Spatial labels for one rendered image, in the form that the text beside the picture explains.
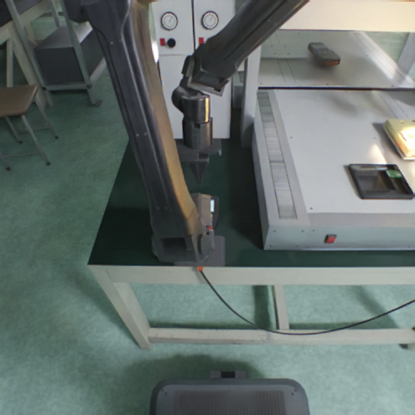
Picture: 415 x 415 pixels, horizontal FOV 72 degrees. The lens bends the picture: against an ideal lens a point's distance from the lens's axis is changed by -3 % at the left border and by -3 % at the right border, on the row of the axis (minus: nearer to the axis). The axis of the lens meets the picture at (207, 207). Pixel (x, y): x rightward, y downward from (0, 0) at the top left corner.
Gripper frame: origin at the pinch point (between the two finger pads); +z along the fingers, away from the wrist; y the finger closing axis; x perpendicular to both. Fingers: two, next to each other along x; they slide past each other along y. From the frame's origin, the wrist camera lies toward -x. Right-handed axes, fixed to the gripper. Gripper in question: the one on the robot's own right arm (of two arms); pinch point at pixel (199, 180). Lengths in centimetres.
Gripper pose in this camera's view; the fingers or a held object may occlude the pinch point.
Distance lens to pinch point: 70.6
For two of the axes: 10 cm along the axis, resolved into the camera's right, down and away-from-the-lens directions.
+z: 0.2, 8.3, 5.5
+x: -0.2, 5.5, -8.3
